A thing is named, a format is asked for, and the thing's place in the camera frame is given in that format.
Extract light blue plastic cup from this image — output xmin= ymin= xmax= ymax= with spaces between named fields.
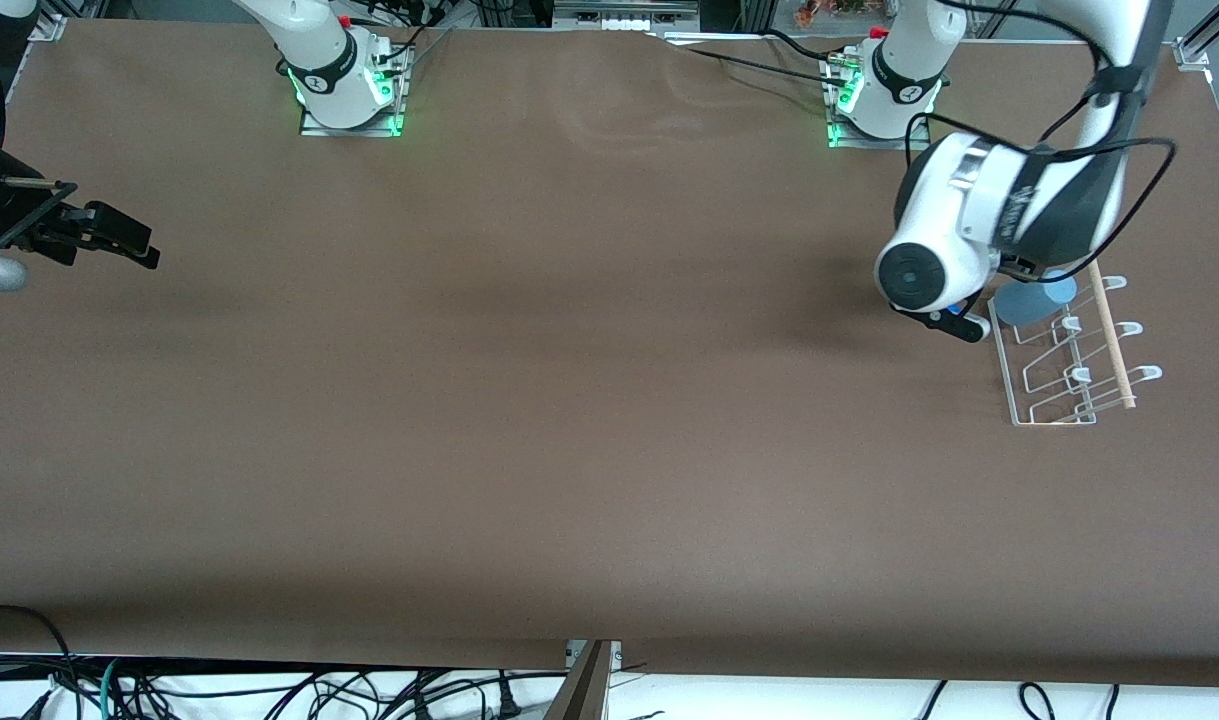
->
xmin=995 ymin=274 xmax=1079 ymax=328

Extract brown table cover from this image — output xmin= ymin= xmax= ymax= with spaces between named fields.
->
xmin=0 ymin=18 xmax=1219 ymax=691

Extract white power strip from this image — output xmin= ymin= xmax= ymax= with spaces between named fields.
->
xmin=553 ymin=0 xmax=702 ymax=33

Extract dark wooden beam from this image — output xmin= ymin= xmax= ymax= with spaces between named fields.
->
xmin=543 ymin=640 xmax=616 ymax=720

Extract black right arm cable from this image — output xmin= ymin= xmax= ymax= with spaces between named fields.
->
xmin=0 ymin=55 xmax=80 ymax=286

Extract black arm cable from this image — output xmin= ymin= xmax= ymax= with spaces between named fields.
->
xmin=904 ymin=0 xmax=1179 ymax=287
xmin=0 ymin=55 xmax=80 ymax=286

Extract white wire cup rack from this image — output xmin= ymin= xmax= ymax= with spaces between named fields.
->
xmin=987 ymin=262 xmax=1164 ymax=427

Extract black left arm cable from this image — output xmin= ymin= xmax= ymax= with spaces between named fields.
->
xmin=904 ymin=0 xmax=1179 ymax=287

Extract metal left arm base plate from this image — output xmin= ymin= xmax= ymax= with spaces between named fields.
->
xmin=826 ymin=55 xmax=934 ymax=152

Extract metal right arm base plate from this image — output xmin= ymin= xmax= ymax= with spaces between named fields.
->
xmin=299 ymin=45 xmax=411 ymax=139

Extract short black tabletop cable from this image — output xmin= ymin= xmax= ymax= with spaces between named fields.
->
xmin=762 ymin=28 xmax=842 ymax=61

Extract long black tabletop cable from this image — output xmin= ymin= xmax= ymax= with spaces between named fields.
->
xmin=657 ymin=35 xmax=850 ymax=83

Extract thick black floor cable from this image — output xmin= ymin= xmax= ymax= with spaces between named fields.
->
xmin=0 ymin=604 xmax=82 ymax=720

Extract tangled black floor cables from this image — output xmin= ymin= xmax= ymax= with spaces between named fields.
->
xmin=119 ymin=668 xmax=570 ymax=720

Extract metal table edge bracket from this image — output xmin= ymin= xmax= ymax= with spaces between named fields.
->
xmin=565 ymin=639 xmax=623 ymax=671

